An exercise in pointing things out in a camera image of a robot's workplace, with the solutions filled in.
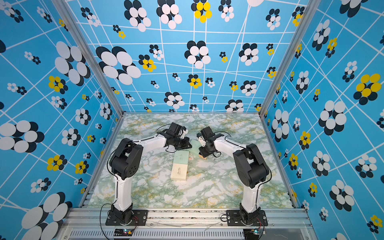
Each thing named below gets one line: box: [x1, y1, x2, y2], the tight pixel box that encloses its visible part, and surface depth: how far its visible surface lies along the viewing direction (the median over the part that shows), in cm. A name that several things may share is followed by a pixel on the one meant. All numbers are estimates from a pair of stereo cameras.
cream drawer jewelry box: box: [170, 163, 188, 181], surface depth 88 cm
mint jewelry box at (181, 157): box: [173, 150, 189, 165], surface depth 93 cm
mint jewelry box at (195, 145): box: [188, 139, 202, 155], surface depth 98 cm
